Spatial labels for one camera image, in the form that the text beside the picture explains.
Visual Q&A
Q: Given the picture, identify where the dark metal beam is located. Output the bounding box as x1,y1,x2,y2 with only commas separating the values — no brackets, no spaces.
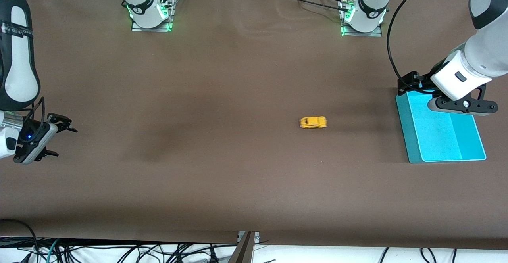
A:
229,231,255,263

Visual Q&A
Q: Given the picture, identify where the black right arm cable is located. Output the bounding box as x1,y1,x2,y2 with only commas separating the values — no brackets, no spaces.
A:
23,96,46,141

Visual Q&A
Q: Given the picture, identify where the teal plastic storage bin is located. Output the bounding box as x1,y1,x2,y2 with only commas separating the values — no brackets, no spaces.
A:
396,90,487,164

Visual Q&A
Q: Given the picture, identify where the teal cable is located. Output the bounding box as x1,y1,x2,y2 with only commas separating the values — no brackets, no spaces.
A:
45,238,61,263

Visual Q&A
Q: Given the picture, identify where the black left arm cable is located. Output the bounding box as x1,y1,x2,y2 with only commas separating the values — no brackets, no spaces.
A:
387,0,443,93

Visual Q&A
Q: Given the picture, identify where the brown table cover sheet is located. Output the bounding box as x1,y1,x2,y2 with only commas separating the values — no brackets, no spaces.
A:
0,0,508,251

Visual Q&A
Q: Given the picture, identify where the thick black looped cable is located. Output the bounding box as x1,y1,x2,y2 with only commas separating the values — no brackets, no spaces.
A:
0,219,38,252

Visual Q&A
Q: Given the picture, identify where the yellow beetle toy car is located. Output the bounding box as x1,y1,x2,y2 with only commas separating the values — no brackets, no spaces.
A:
299,116,328,129

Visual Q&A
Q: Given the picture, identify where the silver corner bracket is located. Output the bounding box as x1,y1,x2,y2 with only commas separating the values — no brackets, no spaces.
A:
237,231,260,244

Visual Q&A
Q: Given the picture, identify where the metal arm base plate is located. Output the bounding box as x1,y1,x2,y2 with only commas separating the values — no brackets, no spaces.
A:
341,0,383,37
131,0,174,33

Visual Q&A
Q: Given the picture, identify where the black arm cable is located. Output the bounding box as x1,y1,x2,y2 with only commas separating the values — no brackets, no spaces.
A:
387,0,443,93
23,96,46,141

